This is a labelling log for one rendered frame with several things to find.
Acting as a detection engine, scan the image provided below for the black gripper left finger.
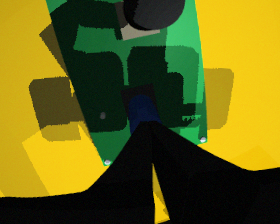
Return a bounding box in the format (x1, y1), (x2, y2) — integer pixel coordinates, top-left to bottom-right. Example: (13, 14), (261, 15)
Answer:
(0, 121), (156, 224)

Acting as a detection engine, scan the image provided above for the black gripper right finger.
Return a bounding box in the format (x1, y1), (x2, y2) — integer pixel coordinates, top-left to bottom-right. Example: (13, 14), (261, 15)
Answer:
(148, 120), (280, 224)

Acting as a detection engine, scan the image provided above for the green circuit board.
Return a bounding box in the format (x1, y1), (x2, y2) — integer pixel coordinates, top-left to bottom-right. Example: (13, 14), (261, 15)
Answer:
(46, 0), (208, 167)

